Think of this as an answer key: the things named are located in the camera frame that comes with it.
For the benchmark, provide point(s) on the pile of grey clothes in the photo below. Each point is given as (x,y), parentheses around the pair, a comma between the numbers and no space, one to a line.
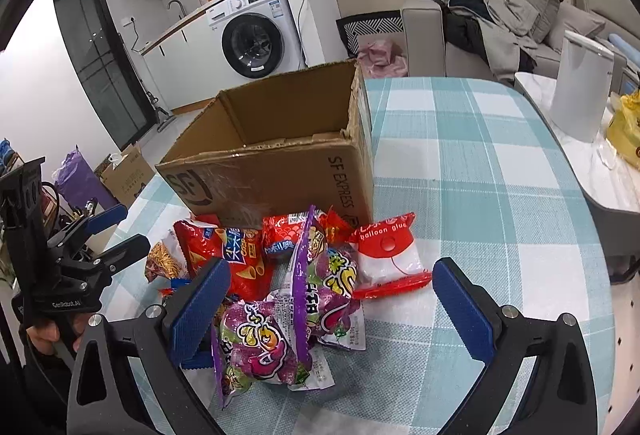
(500,30)

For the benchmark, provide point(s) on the kitchen faucet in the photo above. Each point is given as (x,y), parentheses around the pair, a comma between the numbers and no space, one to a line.
(176,5)

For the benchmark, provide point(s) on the person's left hand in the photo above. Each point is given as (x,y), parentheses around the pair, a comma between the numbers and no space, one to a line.
(45,332)

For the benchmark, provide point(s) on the small red snack packet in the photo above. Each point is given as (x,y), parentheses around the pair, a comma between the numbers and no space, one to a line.
(280,235)

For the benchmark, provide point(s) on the black glass door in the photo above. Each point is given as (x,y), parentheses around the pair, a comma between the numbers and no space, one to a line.
(100,60)

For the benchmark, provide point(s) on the purple snack bag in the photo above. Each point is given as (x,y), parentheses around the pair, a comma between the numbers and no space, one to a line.
(330,280)
(260,340)

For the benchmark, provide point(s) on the red white plastic packet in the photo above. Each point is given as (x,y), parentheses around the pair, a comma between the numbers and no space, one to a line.
(390,260)

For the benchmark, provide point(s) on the black white patterned bag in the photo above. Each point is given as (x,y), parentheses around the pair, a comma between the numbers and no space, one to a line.
(367,27)

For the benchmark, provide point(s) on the purple plastic bag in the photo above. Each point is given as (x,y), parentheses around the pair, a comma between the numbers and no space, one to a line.
(75,185)

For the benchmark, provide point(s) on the white marble side table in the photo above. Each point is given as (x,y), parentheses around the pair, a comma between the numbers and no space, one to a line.
(600,185)

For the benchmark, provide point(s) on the light blue pillow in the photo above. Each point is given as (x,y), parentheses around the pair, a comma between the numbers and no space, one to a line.
(625,47)

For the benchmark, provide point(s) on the brown cardboard box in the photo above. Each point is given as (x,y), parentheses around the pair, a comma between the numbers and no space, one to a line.
(270,185)

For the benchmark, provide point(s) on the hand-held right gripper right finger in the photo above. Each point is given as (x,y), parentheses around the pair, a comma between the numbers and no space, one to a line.
(462,310)

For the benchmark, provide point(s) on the teal checked tablecloth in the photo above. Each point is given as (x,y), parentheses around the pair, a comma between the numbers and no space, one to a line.
(450,165)

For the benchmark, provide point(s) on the pink cloth on floor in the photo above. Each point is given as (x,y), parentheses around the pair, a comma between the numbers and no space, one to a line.
(380,57)

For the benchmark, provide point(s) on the grey sofa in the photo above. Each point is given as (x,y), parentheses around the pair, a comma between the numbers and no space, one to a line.
(425,45)

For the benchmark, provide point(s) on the white kitchen counter cabinet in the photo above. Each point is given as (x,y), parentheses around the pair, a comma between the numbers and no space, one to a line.
(185,65)

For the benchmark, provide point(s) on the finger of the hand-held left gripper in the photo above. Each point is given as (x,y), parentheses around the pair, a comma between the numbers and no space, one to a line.
(107,216)
(125,249)

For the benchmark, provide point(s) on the small open cardboard box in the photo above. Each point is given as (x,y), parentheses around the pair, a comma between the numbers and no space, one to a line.
(127,180)

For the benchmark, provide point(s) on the yellow plastic bag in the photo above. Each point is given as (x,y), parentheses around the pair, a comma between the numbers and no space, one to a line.
(625,130)

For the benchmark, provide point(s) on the white washing machine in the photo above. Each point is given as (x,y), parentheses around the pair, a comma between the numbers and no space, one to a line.
(250,40)

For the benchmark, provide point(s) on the brown striped snack packet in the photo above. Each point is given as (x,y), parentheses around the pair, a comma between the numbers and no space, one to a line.
(165,262)

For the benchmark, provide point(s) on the grey pillow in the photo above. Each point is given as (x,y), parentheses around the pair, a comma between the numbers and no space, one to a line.
(577,25)
(542,2)

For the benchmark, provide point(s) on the white cylindrical bin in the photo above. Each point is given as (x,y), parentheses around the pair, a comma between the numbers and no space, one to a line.
(580,90)

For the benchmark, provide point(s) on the red corn chip bag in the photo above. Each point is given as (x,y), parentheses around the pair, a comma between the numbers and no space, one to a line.
(245,265)

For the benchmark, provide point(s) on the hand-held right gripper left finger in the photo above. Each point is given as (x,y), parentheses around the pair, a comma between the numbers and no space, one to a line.
(200,310)

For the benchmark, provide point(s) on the blue snack packet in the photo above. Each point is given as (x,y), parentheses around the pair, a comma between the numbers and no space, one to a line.
(172,287)

